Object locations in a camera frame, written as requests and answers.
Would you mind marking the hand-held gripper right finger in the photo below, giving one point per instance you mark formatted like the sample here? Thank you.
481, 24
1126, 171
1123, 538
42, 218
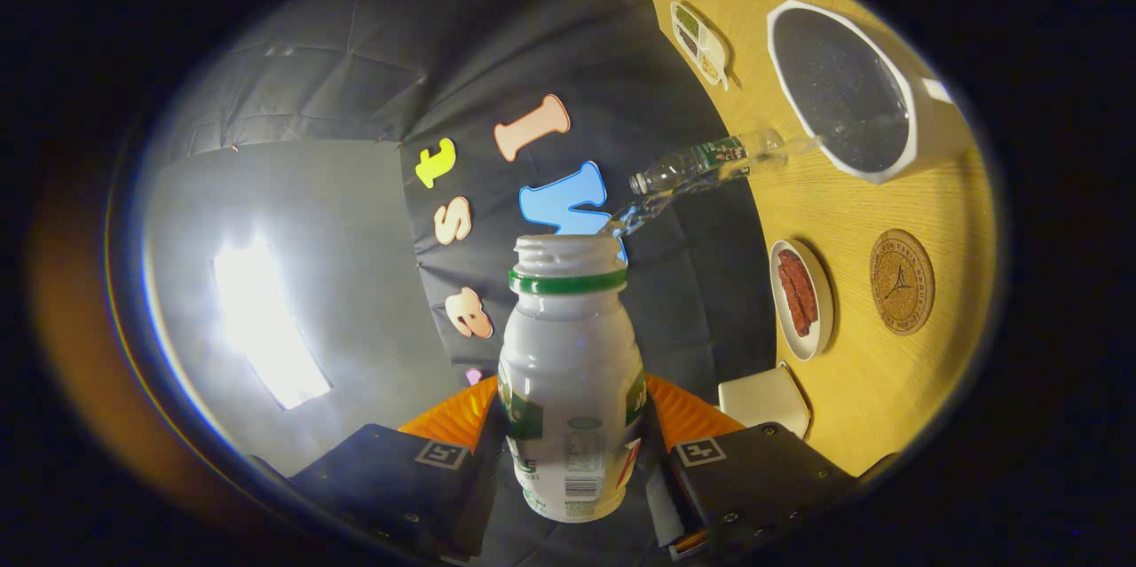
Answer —
754, 478

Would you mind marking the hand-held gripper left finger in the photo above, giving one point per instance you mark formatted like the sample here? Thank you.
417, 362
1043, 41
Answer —
399, 478

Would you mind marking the white juice bottle green label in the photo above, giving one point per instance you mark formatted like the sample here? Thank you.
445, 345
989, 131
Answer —
568, 354

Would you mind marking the round cork coaster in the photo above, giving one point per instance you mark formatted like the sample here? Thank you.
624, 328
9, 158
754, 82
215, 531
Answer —
903, 283

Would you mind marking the white cup dark inside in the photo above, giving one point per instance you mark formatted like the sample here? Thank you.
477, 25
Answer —
843, 88

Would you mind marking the clear plastic water bottle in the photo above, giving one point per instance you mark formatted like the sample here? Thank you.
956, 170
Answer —
701, 161

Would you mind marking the cream white toaster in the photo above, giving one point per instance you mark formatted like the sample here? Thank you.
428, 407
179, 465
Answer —
763, 403

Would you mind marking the round white plate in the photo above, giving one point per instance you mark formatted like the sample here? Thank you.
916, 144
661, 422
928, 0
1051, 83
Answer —
824, 301

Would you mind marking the red sausage strips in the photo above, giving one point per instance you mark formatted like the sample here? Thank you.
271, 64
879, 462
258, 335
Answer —
797, 292

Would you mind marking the bright ceiling light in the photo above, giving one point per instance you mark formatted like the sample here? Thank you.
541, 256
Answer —
266, 318

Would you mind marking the wooden table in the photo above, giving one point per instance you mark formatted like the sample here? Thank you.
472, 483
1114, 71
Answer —
852, 283

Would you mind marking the yellow beans pile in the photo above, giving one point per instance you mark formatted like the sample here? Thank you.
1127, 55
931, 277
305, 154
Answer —
710, 67

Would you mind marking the black backdrop cloth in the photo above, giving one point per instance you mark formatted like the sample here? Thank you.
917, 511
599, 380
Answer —
461, 43

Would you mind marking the white divided dish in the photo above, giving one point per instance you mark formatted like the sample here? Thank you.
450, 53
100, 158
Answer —
714, 39

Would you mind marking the dark red beans pile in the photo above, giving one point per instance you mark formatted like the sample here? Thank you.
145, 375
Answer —
689, 41

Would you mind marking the green beans pile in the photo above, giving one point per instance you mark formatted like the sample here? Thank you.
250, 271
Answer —
686, 19

